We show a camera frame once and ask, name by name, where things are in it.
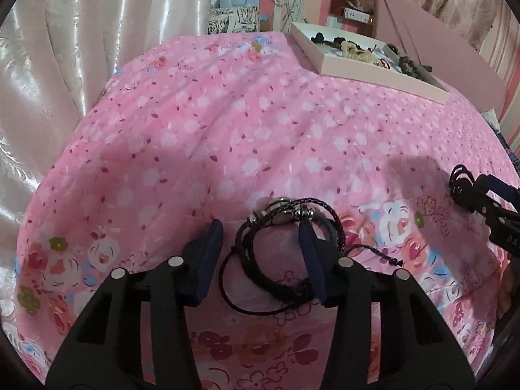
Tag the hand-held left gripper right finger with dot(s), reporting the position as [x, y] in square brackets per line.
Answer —
[313, 260]

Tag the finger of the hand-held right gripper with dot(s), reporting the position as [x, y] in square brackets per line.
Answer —
[499, 185]
[483, 207]

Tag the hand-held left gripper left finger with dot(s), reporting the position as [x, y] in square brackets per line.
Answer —
[207, 260]

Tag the white shallow tray box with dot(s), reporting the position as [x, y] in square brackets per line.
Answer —
[365, 75]

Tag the person's right hand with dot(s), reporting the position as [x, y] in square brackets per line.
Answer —
[505, 286]

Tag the blue plaid cloth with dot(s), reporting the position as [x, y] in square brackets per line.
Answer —
[512, 154]

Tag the pink floral blanket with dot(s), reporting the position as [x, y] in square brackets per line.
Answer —
[203, 138]

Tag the pink flat board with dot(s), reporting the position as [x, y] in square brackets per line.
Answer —
[438, 40]

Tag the white power strip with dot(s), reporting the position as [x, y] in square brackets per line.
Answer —
[356, 14]

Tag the floral print tote bag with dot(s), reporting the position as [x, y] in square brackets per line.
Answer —
[233, 20]

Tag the white satin curtain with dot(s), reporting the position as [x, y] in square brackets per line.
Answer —
[81, 48]

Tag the blue paper bag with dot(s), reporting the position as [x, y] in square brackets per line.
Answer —
[235, 0]

